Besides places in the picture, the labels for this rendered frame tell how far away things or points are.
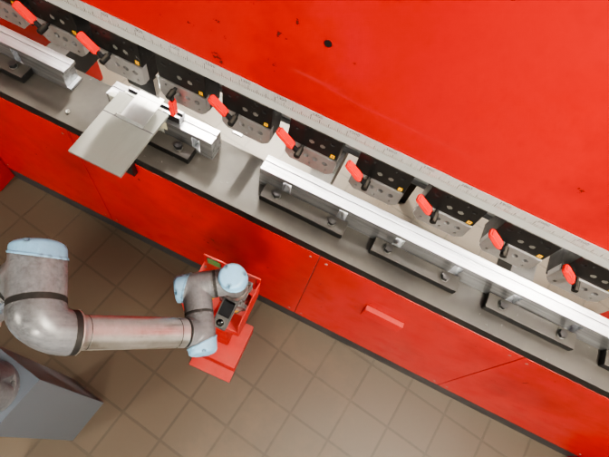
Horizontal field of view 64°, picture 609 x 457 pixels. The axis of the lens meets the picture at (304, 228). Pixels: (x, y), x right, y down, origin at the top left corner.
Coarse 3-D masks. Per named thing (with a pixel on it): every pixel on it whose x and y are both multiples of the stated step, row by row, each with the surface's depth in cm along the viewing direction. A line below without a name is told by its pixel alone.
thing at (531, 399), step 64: (0, 128) 194; (64, 192) 229; (128, 192) 191; (192, 192) 163; (192, 256) 223; (256, 256) 186; (320, 256) 161; (320, 320) 218; (448, 320) 157; (448, 384) 214; (512, 384) 180; (576, 384) 155; (576, 448) 208
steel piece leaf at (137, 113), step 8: (136, 96) 155; (136, 104) 154; (144, 104) 154; (152, 104) 155; (128, 112) 152; (136, 112) 153; (144, 112) 153; (152, 112) 153; (128, 120) 150; (136, 120) 152; (144, 120) 152
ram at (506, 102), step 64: (128, 0) 115; (192, 0) 105; (256, 0) 98; (320, 0) 91; (384, 0) 85; (448, 0) 80; (512, 0) 75; (576, 0) 71; (192, 64) 124; (256, 64) 113; (320, 64) 104; (384, 64) 97; (448, 64) 90; (512, 64) 84; (576, 64) 79; (320, 128) 123; (384, 128) 112; (448, 128) 103; (512, 128) 96; (576, 128) 89; (512, 192) 111; (576, 192) 102
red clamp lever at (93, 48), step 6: (78, 36) 129; (84, 36) 130; (84, 42) 130; (90, 42) 131; (90, 48) 131; (96, 48) 132; (102, 54) 133; (108, 54) 134; (102, 60) 133; (108, 60) 134
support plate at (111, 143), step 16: (128, 96) 155; (112, 112) 152; (160, 112) 154; (96, 128) 149; (112, 128) 149; (128, 128) 150; (144, 128) 151; (80, 144) 146; (96, 144) 146; (112, 144) 147; (128, 144) 148; (144, 144) 149; (96, 160) 144; (112, 160) 145; (128, 160) 146
